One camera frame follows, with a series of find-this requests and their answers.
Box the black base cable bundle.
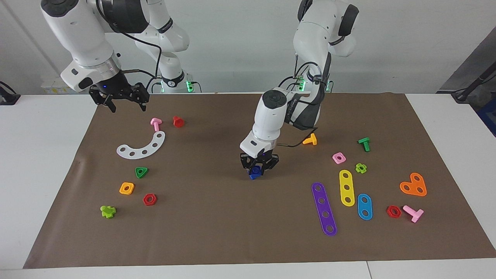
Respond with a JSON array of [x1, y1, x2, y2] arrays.
[[276, 74, 334, 93], [145, 76, 202, 93]]

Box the black clamp base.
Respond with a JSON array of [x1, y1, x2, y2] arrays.
[[0, 81, 21, 106]]

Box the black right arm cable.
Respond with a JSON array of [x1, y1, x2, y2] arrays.
[[95, 0, 162, 84]]

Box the yellow three-hole strip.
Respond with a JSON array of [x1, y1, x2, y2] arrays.
[[339, 169, 356, 207]]

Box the light blue two-hole strip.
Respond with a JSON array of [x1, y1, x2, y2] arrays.
[[357, 193, 373, 221]]

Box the purple four-hole strip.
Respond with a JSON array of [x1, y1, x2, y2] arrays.
[[311, 182, 338, 237]]

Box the brown table mat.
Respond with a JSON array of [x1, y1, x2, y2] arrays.
[[23, 93, 496, 269]]

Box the white curved five-hole strip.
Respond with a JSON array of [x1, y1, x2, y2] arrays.
[[116, 131, 166, 160]]

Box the blue frame part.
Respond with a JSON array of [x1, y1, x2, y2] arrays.
[[477, 99, 496, 136]]

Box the white power strip box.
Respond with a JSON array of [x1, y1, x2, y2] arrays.
[[41, 76, 84, 95]]

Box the black stand pole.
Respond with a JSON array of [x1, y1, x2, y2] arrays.
[[451, 64, 496, 103]]

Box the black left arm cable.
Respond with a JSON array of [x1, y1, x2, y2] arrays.
[[277, 52, 333, 148]]

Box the orange three-hole corner plate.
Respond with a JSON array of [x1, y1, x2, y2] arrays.
[[400, 172, 427, 197]]

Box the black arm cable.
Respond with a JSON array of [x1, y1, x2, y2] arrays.
[[95, 0, 162, 84], [277, 52, 333, 148]]

